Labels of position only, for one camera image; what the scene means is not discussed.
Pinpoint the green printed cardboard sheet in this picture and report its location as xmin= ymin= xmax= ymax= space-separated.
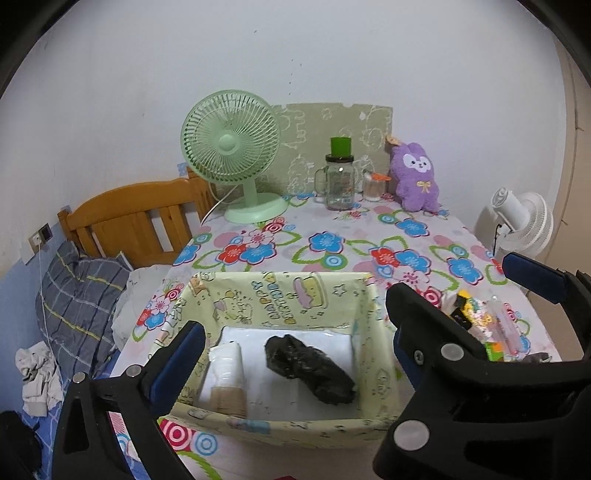
xmin=270 ymin=104 xmax=394 ymax=198

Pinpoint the wall outlet plate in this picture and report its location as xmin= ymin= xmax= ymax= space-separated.
xmin=28 ymin=224 xmax=54 ymax=256

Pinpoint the glass jar mug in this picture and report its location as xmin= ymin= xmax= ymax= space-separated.
xmin=315 ymin=154 xmax=356 ymax=212

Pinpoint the purple plush toy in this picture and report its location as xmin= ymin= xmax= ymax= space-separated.
xmin=385 ymin=136 xmax=442 ymax=213

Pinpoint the white bed sheet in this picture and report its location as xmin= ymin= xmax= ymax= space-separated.
xmin=113 ymin=265 xmax=175 ymax=352

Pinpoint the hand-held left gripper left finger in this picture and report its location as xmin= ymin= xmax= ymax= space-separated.
xmin=51 ymin=320 xmax=206 ymax=480

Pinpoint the white fan power cord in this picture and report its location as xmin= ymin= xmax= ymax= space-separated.
xmin=200 ymin=184 xmax=232 ymax=227

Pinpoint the wooden bed headboard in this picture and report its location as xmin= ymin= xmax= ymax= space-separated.
xmin=58 ymin=168 xmax=218 ymax=268

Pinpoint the white charging cable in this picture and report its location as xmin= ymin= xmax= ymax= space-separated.
xmin=38 ymin=249 xmax=52 ymax=347

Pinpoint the green desk fan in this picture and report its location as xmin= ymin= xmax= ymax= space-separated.
xmin=180 ymin=90 xmax=289 ymax=224

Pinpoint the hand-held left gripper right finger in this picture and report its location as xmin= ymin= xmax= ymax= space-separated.
xmin=373 ymin=282 xmax=591 ymax=480

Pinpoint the cotton swab container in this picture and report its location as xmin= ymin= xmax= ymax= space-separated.
xmin=361 ymin=170 xmax=391 ymax=203

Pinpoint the black plastic bag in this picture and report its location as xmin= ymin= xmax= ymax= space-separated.
xmin=264 ymin=335 xmax=356 ymax=406

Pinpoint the crumpled white cloth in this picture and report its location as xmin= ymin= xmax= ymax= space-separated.
xmin=15 ymin=342 xmax=63 ymax=416

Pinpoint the beige door panel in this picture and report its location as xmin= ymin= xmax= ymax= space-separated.
xmin=555 ymin=44 xmax=583 ymax=227

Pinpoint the floral printed tablecloth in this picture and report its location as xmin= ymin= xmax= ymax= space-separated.
xmin=111 ymin=191 xmax=561 ymax=480

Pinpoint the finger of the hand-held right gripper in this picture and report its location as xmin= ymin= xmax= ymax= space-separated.
xmin=502 ymin=251 xmax=591 ymax=361

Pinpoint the blue checked bed sheet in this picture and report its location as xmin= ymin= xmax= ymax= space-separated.
xmin=0 ymin=360 xmax=139 ymax=480

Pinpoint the grey plaid pillow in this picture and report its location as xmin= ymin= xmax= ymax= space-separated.
xmin=37 ymin=240 xmax=132 ymax=384

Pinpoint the pile of colourful small packets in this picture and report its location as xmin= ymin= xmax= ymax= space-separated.
xmin=441 ymin=291 xmax=551 ymax=365

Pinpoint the yellow printed fabric storage box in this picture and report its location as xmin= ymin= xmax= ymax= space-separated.
xmin=159 ymin=271 xmax=403 ymax=450

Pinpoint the white electric fan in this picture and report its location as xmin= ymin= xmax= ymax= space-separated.
xmin=475 ymin=187 xmax=555 ymax=266

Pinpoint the pink paper packet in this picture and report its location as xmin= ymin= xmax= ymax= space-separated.
xmin=209 ymin=342 xmax=248 ymax=418

